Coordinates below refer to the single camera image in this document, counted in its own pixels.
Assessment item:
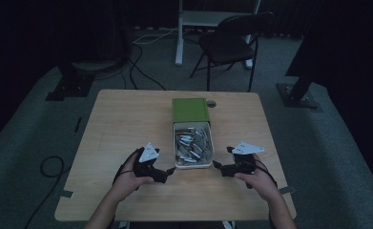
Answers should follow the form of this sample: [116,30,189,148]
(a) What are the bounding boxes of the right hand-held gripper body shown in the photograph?
[219,140,266,177]

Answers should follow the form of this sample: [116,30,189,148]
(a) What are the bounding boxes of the black folding chair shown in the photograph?
[189,11,276,94]

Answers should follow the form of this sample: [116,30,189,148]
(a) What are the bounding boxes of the left hand-held gripper cable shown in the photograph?
[112,148,141,186]

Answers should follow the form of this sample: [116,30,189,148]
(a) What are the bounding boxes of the person's right hand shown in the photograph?
[234,154,280,203]

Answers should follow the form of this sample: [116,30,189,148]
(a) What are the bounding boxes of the green box sleeve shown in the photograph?
[171,97,212,125]

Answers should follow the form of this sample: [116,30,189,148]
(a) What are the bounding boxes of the black looped floor cable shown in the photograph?
[22,155,73,229]

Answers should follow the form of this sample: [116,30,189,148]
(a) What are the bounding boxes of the white desk frame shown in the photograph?
[175,0,261,70]

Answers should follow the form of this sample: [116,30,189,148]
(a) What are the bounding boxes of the black stand base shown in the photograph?
[276,72,320,110]
[45,61,96,103]

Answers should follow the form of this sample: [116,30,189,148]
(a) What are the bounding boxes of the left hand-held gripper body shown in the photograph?
[133,141,170,184]

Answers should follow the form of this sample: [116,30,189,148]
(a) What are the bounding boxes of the person's left hand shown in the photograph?
[110,155,155,203]

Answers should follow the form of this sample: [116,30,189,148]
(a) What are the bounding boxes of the pile of small packets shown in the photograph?
[175,126,213,165]

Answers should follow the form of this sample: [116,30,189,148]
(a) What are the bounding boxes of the white drawer tray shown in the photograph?
[172,121,215,170]

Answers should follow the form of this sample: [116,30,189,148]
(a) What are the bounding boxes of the white floor cable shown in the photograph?
[132,27,179,46]

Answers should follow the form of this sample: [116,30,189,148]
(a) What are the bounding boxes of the hand-held gripper cable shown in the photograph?
[253,157,280,189]
[112,148,141,186]

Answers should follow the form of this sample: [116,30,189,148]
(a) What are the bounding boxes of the grey tape piece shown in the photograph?
[57,189,75,199]
[278,185,298,196]

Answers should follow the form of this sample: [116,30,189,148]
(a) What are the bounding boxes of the right hand-held gripper cable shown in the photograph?
[253,157,280,189]

